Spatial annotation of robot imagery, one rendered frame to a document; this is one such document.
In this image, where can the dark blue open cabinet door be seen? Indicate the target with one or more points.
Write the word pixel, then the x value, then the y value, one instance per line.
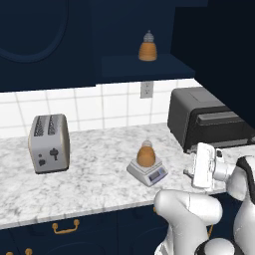
pixel 222 50

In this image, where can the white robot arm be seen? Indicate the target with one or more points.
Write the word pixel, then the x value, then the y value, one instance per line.
pixel 189 205

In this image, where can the dark blue oval-panel cabinet door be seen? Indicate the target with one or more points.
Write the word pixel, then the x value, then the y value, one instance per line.
pixel 43 43

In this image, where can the silver two-slot toaster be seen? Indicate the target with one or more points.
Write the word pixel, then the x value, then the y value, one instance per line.
pixel 50 144

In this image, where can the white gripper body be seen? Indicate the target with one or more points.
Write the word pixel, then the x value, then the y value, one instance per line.
pixel 203 166

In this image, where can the amber honey bottle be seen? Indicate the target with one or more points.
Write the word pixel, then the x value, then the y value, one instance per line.
pixel 147 48
pixel 146 155

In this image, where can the dark blue wall cabinet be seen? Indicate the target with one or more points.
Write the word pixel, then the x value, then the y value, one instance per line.
pixel 142 69

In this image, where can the grey wall outlet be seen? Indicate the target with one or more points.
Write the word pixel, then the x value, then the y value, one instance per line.
pixel 146 89

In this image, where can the gold cabinet knob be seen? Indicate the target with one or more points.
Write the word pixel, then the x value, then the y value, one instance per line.
pixel 28 251
pixel 9 253

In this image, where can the white digital scale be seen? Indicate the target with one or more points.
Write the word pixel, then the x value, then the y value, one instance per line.
pixel 146 172

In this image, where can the dark blue base cabinet door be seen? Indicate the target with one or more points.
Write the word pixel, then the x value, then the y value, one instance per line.
pixel 139 229

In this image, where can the black toaster oven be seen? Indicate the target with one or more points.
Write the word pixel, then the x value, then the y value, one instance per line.
pixel 202 118

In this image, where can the dark blue drawer front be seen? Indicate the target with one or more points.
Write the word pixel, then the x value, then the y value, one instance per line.
pixel 76 237

